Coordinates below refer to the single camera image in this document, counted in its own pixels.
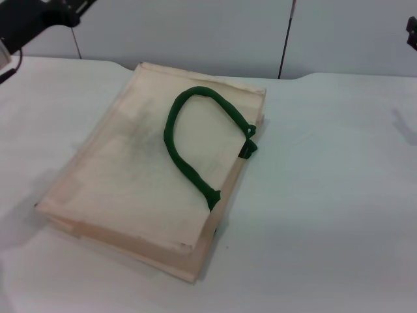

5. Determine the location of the cream fabric handbag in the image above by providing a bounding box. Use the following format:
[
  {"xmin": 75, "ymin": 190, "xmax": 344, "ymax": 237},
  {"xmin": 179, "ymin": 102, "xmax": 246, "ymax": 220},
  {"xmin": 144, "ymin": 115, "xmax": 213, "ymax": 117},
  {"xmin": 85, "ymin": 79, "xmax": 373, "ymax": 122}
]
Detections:
[{"xmin": 35, "ymin": 61, "xmax": 269, "ymax": 284}]

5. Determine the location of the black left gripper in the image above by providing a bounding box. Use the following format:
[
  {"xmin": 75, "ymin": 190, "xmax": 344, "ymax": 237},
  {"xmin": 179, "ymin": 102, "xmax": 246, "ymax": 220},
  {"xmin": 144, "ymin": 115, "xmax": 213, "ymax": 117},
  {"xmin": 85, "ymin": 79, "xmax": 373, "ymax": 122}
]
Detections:
[{"xmin": 0, "ymin": 0, "xmax": 98, "ymax": 55}]

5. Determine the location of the green rope bag handle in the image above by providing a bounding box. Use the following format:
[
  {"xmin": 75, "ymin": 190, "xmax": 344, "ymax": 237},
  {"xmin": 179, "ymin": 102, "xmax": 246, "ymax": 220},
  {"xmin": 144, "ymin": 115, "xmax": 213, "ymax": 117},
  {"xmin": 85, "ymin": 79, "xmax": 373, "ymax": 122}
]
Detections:
[{"xmin": 162, "ymin": 85, "xmax": 259, "ymax": 211}]

